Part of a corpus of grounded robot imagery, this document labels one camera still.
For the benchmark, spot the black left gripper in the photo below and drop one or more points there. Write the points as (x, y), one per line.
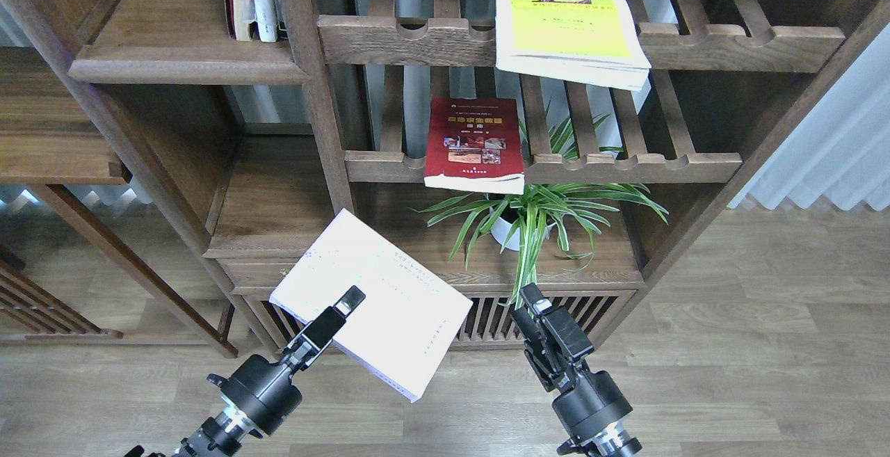
(259, 394)

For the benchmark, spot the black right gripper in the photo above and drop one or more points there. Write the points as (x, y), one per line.
(590, 406)

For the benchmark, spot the white lavender cover book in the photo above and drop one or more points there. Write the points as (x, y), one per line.
(409, 316)

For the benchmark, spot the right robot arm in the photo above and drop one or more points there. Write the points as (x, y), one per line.
(590, 406)

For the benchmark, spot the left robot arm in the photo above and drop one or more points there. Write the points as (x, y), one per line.
(202, 444)

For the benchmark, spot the white plant pot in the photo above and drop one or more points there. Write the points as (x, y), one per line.
(506, 231)

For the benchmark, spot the green spider plant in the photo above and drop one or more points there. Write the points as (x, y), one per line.
(531, 212)

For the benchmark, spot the red cover book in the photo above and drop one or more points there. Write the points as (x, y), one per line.
(475, 145)

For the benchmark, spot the dark wooden bookshelf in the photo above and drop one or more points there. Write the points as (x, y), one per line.
(251, 148)

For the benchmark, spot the yellow cover book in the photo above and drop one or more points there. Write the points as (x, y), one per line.
(583, 41)

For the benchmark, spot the white curtain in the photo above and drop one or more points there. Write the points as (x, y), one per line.
(839, 154)

